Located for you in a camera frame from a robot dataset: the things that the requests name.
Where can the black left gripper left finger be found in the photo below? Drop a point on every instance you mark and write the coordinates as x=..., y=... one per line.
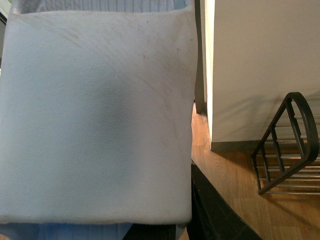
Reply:
x=151, y=232

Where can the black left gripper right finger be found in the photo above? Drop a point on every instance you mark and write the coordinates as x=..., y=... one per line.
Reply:
x=212, y=217

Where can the light blue slide slipper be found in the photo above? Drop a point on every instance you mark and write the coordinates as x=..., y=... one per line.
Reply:
x=96, y=102

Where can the black metal shoe rack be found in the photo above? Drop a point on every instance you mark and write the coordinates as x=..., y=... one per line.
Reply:
x=287, y=158

